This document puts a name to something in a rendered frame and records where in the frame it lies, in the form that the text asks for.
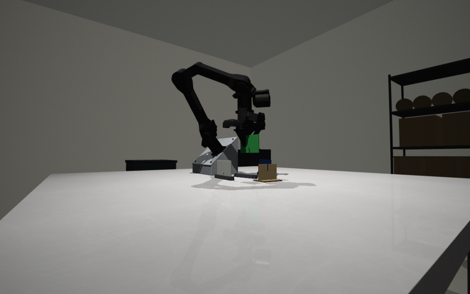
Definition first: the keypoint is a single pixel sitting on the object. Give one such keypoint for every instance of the green board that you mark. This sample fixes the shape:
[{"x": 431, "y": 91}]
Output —
[{"x": 252, "y": 144}]

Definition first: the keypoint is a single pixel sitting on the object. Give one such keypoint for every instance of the tan slotted board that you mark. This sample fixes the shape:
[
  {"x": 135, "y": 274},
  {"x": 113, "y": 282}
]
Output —
[{"x": 267, "y": 176}]

